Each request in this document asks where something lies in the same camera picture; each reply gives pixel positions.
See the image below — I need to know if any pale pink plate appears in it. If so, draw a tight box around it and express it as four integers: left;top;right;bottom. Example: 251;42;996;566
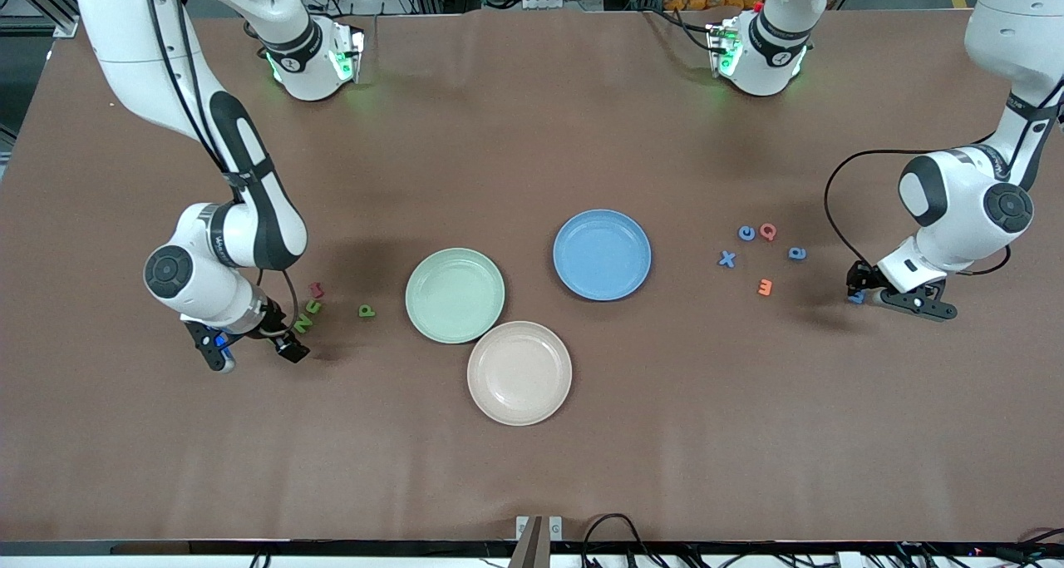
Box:
466;320;574;427

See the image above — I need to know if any black cable loop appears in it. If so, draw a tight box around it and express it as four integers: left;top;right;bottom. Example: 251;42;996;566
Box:
580;513;666;568

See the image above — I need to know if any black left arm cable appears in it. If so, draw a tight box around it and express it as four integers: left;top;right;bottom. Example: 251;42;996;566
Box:
823;146;1012;276

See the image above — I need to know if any blue plate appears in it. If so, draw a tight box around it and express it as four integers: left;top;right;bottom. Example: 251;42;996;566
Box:
553;209;653;303

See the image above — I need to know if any light green plate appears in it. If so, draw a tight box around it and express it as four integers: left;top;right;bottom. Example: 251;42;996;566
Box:
405;247;506;345

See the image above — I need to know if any black base cable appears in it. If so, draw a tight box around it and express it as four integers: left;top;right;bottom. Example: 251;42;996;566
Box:
628;0;717;37

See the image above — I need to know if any small metal bracket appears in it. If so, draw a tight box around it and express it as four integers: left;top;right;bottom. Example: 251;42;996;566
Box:
515;515;564;568

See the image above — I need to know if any aluminium frame profile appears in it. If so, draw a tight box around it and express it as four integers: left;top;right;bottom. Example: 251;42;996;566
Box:
0;0;84;38

